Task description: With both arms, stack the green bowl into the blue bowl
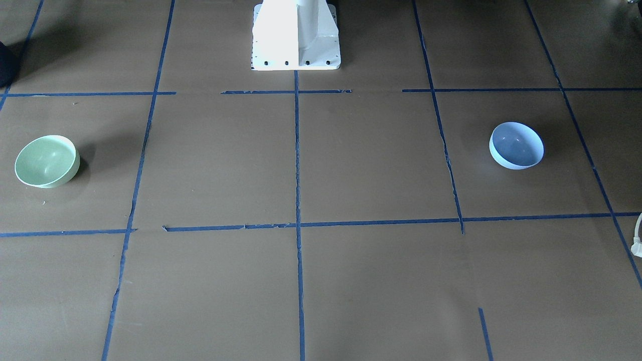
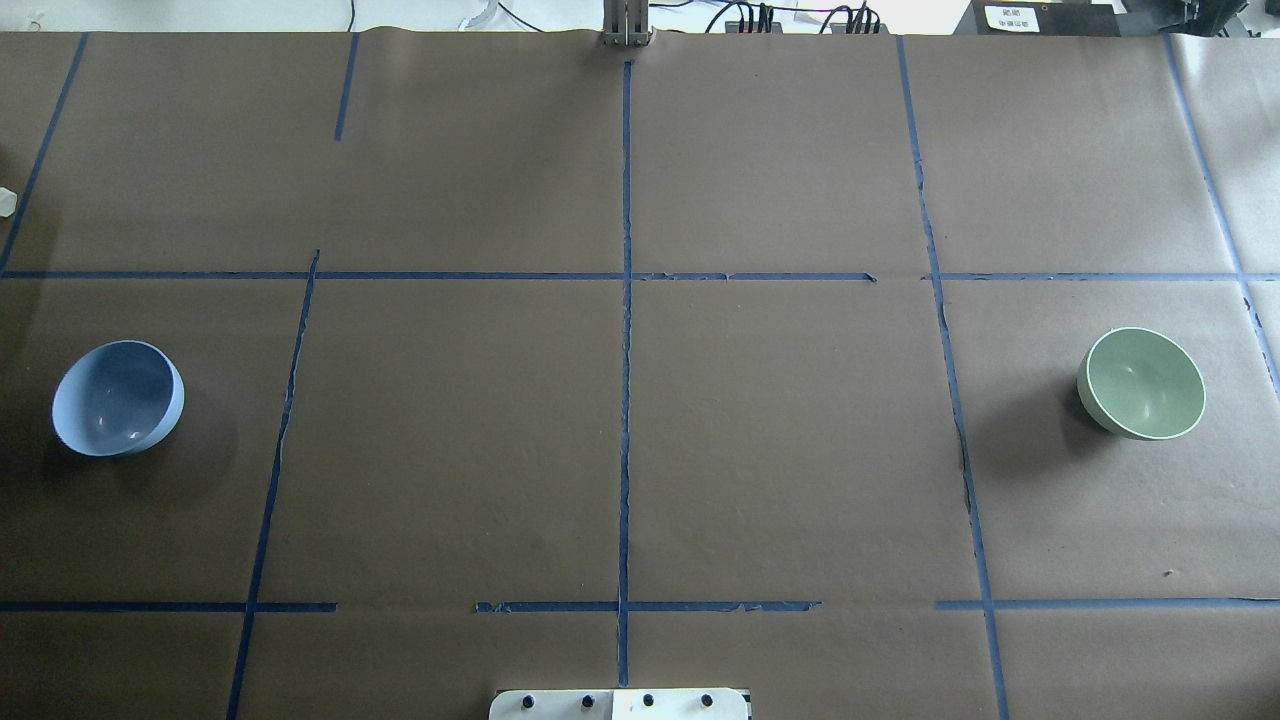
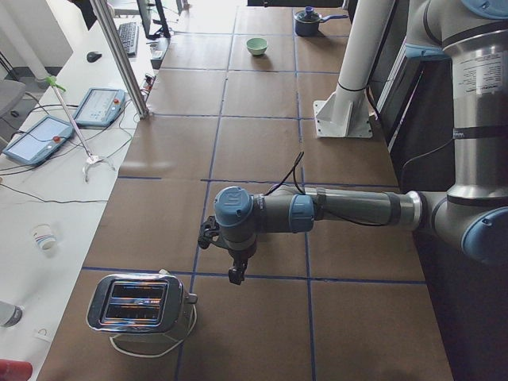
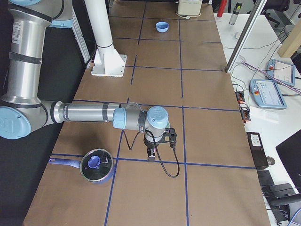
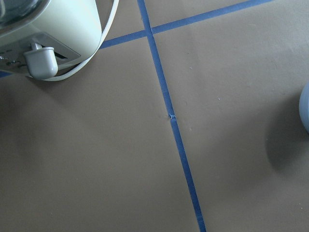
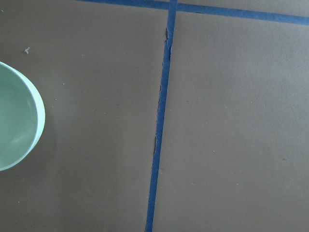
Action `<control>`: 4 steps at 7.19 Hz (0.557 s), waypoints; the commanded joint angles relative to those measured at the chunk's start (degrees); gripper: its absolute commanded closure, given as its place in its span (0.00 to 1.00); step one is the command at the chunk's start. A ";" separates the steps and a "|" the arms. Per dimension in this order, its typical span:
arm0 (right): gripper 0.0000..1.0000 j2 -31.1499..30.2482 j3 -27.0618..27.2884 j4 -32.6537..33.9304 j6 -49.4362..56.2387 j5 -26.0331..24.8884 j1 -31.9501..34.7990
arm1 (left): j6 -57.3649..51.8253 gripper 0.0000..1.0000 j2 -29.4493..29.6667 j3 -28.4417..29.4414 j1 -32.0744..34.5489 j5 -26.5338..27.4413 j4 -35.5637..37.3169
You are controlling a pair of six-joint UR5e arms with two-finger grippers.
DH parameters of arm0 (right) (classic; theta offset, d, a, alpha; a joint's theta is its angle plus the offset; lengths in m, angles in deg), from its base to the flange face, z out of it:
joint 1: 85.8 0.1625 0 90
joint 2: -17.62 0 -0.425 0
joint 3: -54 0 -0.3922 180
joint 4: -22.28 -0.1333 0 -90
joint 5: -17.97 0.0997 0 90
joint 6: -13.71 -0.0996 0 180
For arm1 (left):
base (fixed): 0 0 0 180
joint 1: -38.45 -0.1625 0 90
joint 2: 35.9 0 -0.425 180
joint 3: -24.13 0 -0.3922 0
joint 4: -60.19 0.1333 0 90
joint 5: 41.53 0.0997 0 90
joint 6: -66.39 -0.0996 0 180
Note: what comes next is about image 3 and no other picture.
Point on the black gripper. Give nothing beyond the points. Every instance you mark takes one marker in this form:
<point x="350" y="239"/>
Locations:
<point x="241" y="255"/>

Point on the green bowl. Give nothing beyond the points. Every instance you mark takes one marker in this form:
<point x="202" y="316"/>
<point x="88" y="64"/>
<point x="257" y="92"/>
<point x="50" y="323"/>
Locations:
<point x="256" y="46"/>

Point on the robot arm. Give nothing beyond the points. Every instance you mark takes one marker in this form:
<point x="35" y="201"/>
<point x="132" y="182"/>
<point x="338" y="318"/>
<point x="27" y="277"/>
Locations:
<point x="471" y="215"/>

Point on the reacher grabber tool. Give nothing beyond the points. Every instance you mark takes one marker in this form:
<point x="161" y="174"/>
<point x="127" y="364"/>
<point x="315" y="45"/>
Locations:
<point x="92" y="160"/>

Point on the paper cup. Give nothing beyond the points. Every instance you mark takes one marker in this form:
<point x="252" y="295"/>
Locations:
<point x="43" y="236"/>

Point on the far teach pendant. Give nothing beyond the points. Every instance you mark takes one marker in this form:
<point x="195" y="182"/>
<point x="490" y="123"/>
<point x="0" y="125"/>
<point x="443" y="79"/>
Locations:
<point x="99" y="108"/>

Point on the teach pendant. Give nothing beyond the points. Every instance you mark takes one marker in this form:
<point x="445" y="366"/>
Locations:
<point x="40" y="141"/>
<point x="99" y="108"/>

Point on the near teach pendant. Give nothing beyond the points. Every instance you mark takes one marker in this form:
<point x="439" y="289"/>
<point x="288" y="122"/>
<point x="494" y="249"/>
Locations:
<point x="40" y="141"/>

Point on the red cylinder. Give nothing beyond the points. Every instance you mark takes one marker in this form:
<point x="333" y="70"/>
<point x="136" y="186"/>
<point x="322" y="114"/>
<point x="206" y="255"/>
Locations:
<point x="15" y="370"/>

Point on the blue saucepan with lid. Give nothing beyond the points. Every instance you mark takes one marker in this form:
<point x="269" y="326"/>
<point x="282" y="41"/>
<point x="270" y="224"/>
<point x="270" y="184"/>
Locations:
<point x="307" y="22"/>

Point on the black computer mouse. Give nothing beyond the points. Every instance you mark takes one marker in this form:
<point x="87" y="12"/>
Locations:
<point x="93" y="56"/>

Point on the black keyboard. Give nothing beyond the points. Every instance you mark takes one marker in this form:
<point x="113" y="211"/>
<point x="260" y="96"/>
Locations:
<point x="128" y="34"/>

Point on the black monitor stand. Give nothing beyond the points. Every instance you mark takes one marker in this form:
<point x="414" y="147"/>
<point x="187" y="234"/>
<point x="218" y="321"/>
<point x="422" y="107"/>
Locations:
<point x="153" y="19"/>

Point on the white camera mast pedestal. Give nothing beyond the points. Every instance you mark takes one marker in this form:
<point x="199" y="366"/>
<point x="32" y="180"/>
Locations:
<point x="344" y="114"/>

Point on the aluminium frame post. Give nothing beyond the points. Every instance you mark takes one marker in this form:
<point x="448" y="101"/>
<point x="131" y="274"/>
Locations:
<point x="109" y="29"/>

